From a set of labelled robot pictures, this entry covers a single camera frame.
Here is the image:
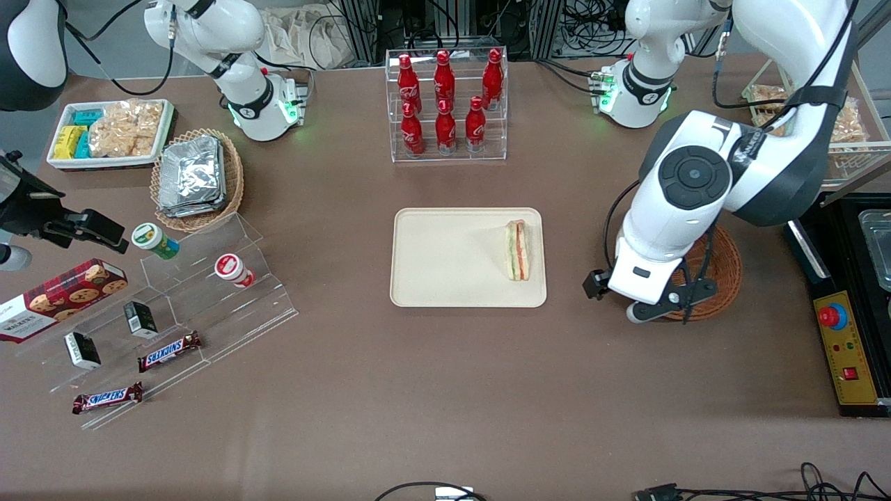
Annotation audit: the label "green lidded cup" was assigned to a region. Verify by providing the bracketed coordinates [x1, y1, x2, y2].
[132, 223, 180, 260]

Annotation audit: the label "red cola bottle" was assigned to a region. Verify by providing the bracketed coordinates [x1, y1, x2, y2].
[465, 96, 487, 152]
[482, 48, 504, 111]
[436, 100, 457, 155]
[398, 54, 422, 116]
[434, 49, 456, 112]
[401, 102, 425, 157]

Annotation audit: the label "clear acrylic bottle rack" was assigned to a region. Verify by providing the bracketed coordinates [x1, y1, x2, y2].
[385, 47, 509, 164]

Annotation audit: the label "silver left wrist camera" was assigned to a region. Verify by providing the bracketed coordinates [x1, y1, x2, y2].
[625, 298, 697, 325]

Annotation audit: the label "aluminium frame rack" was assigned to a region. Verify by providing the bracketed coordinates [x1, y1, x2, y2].
[340, 0, 566, 63]

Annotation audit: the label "black and yellow control box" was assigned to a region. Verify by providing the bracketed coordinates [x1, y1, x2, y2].
[785, 195, 891, 418]

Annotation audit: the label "small black box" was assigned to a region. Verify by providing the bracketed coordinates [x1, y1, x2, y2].
[64, 332, 102, 370]
[124, 301, 159, 340]

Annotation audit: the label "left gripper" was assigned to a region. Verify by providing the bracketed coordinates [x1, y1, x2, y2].
[583, 237, 718, 307]

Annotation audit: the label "black base cables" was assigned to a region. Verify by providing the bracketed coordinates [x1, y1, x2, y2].
[535, 58, 604, 95]

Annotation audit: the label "triangular sandwich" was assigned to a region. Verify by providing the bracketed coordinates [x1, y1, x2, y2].
[505, 219, 531, 282]

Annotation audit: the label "white cloth bag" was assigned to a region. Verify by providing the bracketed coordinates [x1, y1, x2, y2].
[263, 6, 359, 70]

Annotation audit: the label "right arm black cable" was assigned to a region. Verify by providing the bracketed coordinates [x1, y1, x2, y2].
[64, 0, 176, 97]

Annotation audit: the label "flat brown wicker basket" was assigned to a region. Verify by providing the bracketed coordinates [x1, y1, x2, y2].
[658, 224, 743, 322]

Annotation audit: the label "thin black table cable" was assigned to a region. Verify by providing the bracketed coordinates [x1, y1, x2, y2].
[374, 482, 488, 501]

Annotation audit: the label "red lidded cup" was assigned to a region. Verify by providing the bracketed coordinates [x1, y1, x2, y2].
[214, 254, 255, 288]

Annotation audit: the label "wrapped crispy snack pack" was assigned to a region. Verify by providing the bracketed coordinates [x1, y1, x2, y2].
[750, 85, 791, 112]
[832, 97, 867, 143]

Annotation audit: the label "clear plastic container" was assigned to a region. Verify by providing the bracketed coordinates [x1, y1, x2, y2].
[858, 209, 891, 292]

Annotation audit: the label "black cable bundle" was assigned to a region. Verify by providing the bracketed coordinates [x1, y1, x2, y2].
[560, 0, 638, 60]

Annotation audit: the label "white rectangular snack tray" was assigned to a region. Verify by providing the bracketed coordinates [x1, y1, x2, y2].
[47, 99, 175, 170]

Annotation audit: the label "black cable with connector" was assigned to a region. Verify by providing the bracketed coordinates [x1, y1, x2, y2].
[633, 463, 891, 501]

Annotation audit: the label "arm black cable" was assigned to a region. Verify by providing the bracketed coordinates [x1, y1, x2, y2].
[64, 0, 176, 97]
[603, 0, 858, 272]

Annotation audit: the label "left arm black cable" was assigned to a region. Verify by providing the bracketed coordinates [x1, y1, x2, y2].
[603, 0, 858, 272]

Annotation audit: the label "light wicker basket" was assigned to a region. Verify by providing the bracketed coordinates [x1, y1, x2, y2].
[150, 128, 244, 232]

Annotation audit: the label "red tartan cookie box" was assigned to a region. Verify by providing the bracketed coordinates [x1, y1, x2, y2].
[0, 258, 129, 343]

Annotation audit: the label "yellow snack packet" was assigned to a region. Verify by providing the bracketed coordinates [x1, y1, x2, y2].
[54, 125, 88, 159]

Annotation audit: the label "clear acrylic stepped stand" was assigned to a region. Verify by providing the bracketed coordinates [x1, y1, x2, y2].
[139, 212, 300, 366]
[17, 275, 210, 431]

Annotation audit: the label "brown Snickers bar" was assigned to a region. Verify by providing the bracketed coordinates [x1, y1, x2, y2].
[138, 331, 203, 372]
[72, 381, 144, 415]

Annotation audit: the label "beige plastic tray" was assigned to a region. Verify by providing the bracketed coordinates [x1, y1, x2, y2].
[390, 207, 548, 308]

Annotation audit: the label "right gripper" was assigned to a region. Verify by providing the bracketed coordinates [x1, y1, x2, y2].
[0, 152, 130, 255]

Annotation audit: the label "clear rice cracker bag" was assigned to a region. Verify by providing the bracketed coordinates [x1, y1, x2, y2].
[104, 100, 164, 132]
[88, 122, 163, 158]

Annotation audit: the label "white wire snack rack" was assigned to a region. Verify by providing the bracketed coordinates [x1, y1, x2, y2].
[741, 61, 871, 171]

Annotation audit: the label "silver foil pack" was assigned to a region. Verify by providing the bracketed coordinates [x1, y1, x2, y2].
[158, 195, 228, 218]
[161, 136, 224, 202]

